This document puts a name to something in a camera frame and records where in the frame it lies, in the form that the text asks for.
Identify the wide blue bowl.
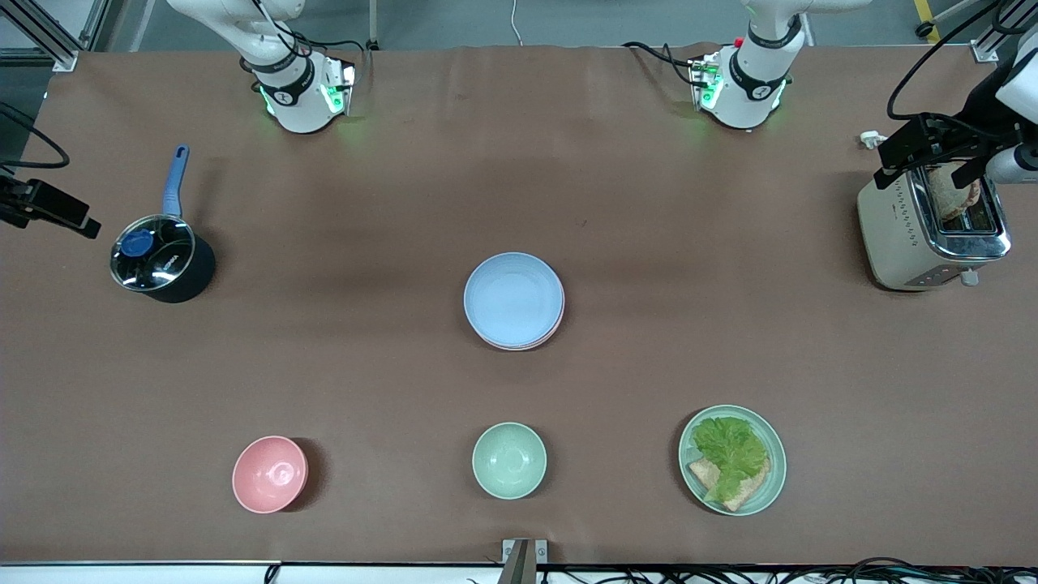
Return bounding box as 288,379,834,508
463,252,565,348

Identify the wide pink bowl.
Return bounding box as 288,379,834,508
474,312,565,352

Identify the brown bread slice in toaster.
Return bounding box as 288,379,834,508
927,162,982,224

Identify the glass lid with blue knob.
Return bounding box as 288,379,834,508
110,214,196,291

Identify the beige chrome toaster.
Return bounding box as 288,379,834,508
857,143,1012,291

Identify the small deep pink bowl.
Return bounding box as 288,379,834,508
232,436,309,514

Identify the brown table cover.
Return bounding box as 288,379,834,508
0,42,1038,567

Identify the green plate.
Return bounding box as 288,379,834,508
679,405,787,517

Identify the green lettuce leaf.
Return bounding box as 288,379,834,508
691,416,770,504

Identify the toasted bread slice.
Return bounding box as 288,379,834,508
688,457,771,513

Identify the small green bowl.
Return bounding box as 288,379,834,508
472,422,547,500

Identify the aluminium frame post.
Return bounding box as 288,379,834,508
0,0,82,74
971,0,1038,63

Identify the black pot with blue handle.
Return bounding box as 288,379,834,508
111,144,217,304

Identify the black left base cable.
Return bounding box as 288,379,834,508
623,41,700,88

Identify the black base cable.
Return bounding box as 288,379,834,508
623,41,700,88
304,34,372,54

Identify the black right base cable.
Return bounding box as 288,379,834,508
304,34,372,54

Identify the black cable tangle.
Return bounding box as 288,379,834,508
539,556,1038,584

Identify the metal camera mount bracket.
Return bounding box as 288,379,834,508
501,539,549,584

